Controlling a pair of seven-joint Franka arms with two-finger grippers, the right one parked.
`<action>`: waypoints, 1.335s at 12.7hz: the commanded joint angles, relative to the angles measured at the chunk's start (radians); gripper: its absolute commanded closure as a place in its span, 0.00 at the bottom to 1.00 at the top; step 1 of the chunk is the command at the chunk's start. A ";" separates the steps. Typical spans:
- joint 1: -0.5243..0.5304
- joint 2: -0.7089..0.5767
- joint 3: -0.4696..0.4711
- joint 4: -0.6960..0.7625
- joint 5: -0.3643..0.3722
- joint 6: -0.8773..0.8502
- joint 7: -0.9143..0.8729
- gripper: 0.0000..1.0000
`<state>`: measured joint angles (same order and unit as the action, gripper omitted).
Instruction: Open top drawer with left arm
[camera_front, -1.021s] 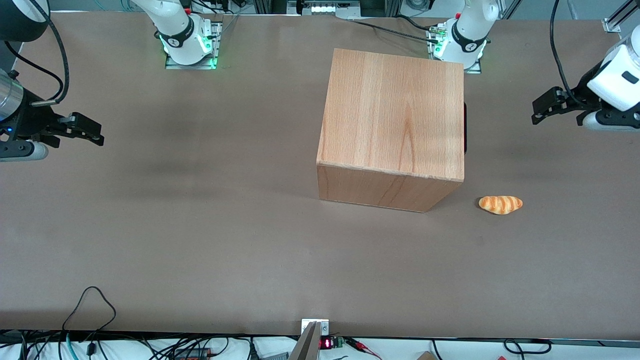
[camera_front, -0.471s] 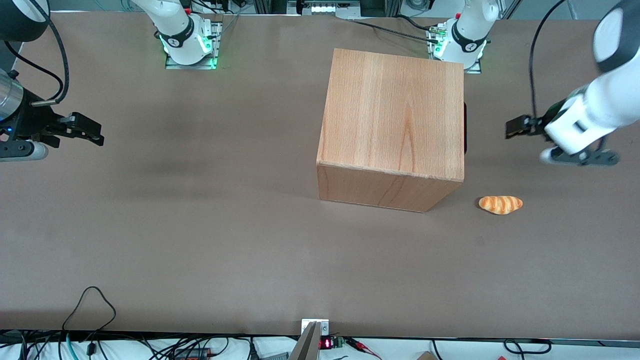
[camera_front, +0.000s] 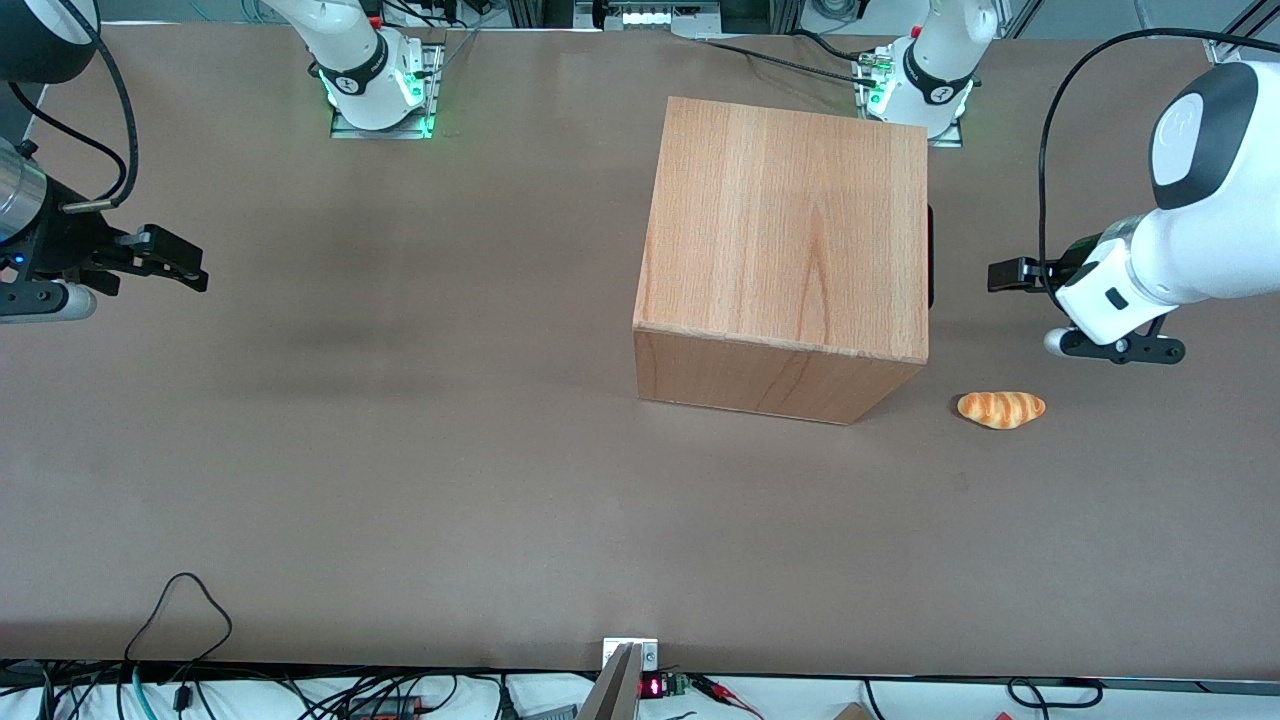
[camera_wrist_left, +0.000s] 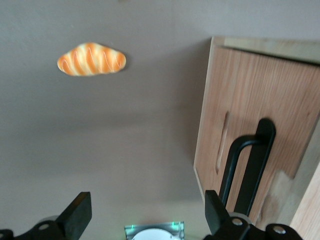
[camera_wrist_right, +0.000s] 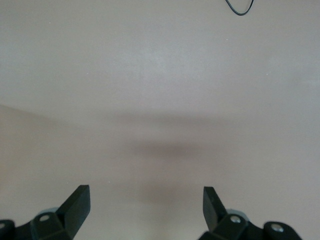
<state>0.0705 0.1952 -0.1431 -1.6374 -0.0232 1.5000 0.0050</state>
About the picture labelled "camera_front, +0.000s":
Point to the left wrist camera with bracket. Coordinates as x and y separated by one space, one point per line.
1120 349

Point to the wooden drawer cabinet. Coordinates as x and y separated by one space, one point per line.
780 230

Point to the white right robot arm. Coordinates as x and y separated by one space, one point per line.
355 50

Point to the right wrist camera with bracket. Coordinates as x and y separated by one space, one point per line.
70 302

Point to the tan wooden post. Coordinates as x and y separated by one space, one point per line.
612 690

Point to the circuit board with red display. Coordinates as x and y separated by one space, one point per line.
655 687

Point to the silver metal bracket plate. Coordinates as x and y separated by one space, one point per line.
650 655

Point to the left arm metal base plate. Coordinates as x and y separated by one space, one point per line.
950 135

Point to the white power strip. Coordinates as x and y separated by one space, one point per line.
655 15

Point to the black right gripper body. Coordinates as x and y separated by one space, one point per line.
62 245

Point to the aluminium frame profile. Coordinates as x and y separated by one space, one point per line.
1240 45

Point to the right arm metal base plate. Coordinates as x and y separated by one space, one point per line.
432 80

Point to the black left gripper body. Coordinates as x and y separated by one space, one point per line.
1072 254

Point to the orange and black device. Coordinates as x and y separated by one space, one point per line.
385 708

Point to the red and black clip leads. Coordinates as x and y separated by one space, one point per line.
725 695

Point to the toy bread roll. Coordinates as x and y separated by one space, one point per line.
1000 408

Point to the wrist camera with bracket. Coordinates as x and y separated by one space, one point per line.
70 302
1120 349

